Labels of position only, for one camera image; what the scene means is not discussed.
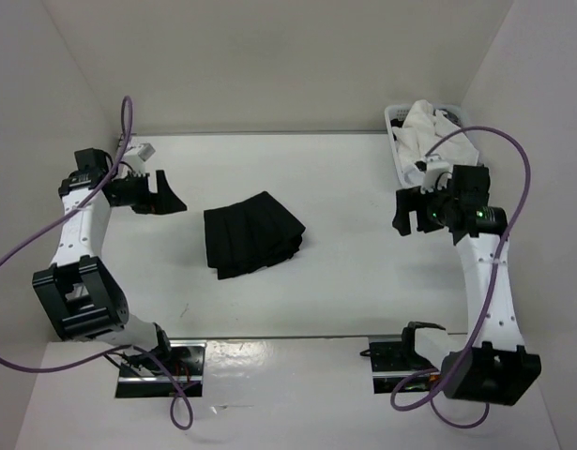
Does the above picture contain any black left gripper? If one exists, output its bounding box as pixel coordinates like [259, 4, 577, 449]
[111, 170, 188, 216]

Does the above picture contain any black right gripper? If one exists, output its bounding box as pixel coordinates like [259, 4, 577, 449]
[391, 178, 458, 235]

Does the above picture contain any black pleated skirt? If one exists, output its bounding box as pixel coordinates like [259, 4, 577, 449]
[204, 191, 306, 280]

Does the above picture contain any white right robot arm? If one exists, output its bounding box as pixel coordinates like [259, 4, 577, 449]
[392, 161, 541, 406]

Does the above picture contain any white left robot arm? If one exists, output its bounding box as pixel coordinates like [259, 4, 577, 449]
[32, 143, 187, 375]

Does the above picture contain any white crumpled skirt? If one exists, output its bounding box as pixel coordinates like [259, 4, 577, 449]
[393, 98, 480, 184]

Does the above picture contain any white plastic basket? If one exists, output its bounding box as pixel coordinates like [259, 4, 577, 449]
[384, 102, 486, 188]

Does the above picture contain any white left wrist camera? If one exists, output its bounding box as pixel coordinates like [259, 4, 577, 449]
[121, 143, 156, 175]

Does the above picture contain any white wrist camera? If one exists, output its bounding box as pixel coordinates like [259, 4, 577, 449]
[414, 156, 453, 193]
[121, 143, 156, 175]

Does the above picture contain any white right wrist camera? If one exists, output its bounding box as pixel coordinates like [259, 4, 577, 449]
[414, 156, 453, 193]

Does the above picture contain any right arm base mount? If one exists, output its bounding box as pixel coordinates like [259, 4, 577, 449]
[359, 337, 433, 394]

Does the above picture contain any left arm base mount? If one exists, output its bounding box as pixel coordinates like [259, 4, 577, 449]
[112, 339, 206, 399]

